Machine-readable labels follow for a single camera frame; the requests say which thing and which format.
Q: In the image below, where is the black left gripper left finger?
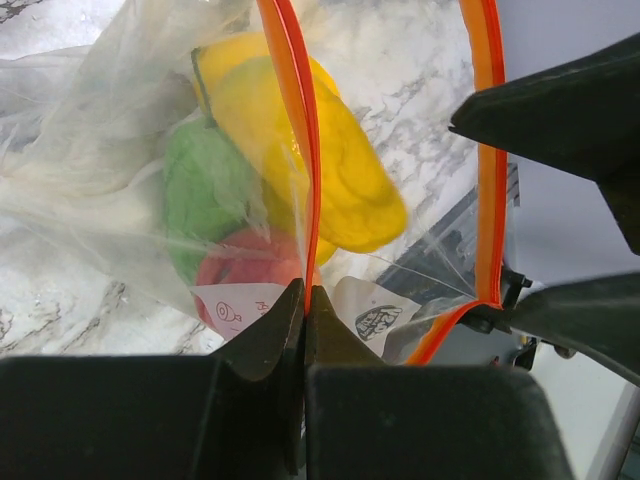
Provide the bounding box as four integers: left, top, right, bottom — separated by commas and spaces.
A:
1, 280, 304, 479

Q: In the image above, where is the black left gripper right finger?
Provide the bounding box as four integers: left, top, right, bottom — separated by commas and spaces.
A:
305, 287, 572, 479

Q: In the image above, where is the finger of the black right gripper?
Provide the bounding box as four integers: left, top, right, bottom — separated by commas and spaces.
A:
510, 272, 639, 385
450, 35, 639, 253

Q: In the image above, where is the orange toy peach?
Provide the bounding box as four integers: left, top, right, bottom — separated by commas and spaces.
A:
191, 229, 303, 340

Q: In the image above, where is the yellow toy mango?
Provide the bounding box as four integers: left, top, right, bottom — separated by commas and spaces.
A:
192, 32, 408, 263

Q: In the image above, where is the clear zip bag orange zipper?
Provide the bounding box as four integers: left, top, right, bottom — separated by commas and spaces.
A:
1, 1, 509, 365

